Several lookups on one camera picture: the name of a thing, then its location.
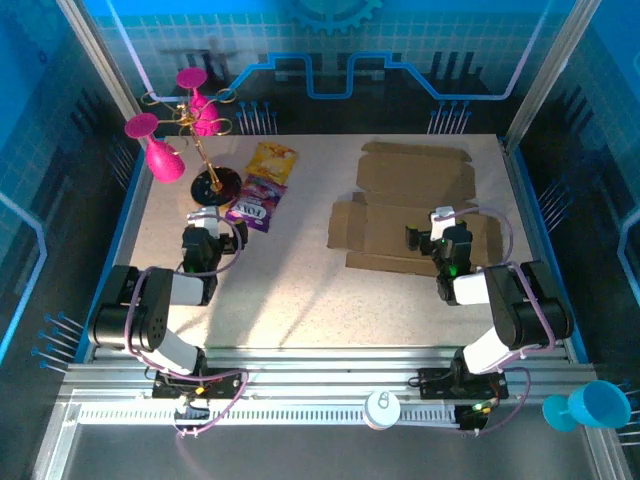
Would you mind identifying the blue goblet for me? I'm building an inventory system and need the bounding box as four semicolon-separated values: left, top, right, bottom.
542;379;632;433

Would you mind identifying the gold glass rack black base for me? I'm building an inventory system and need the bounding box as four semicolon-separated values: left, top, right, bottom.
139;87;244;207

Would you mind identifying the large pink goblet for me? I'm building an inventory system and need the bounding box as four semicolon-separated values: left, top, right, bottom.
124;112;186;184

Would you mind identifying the brown cardboard paper box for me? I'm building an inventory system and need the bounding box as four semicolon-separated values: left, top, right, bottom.
327;141;504;277

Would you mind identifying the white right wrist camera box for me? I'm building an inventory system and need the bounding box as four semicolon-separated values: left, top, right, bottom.
430;206;457;242

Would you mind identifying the yellow snack bag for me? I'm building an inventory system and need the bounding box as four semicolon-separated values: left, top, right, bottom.
244;141;299;185

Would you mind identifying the silver tin can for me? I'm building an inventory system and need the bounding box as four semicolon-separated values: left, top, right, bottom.
363;389;401;431

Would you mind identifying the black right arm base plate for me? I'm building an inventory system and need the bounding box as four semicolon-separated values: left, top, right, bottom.
417;367;510;401

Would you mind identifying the black controller board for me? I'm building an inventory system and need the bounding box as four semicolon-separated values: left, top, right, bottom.
457;399;494;432

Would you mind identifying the aluminium frame rail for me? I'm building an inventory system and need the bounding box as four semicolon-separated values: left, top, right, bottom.
59;347;599;401

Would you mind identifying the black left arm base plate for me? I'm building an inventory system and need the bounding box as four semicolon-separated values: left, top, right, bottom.
149;367;244;401

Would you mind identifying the white slotted cable tray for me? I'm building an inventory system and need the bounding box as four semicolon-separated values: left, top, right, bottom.
77;404;461;426

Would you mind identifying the purple candy bag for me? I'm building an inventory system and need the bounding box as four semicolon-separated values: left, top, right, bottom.
224;174;289;234

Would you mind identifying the aluminium frame post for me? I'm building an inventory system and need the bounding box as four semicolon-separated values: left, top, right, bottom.
502;0;604;146
53;0;154;121

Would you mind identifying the small pink goblet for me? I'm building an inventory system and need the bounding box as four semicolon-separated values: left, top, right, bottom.
175;67;221;137

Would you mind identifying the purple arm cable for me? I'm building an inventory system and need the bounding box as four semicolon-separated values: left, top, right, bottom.
124;204;250;441
452;204;534;436

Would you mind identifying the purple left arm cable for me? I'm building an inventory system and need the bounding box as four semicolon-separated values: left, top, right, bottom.
124;204;250;441

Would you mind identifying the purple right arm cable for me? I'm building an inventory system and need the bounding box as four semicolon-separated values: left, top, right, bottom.
452;204;534;436

